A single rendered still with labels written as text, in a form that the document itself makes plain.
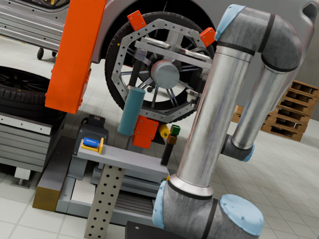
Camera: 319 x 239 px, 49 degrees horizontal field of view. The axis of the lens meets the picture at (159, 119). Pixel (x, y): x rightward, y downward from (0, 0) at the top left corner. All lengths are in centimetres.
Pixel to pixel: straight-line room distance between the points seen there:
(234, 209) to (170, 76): 91
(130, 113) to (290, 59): 100
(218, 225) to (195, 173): 17
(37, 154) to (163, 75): 83
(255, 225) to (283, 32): 56
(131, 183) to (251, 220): 118
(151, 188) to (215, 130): 119
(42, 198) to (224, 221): 111
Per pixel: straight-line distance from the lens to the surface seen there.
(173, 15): 202
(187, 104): 201
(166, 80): 181
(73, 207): 196
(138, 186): 217
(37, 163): 207
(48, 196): 194
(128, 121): 186
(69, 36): 180
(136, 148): 221
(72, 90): 183
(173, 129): 164
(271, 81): 116
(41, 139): 202
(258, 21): 105
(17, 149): 206
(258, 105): 124
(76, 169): 219
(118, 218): 198
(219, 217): 112
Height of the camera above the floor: 104
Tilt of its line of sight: 13 degrees down
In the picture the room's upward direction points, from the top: 18 degrees clockwise
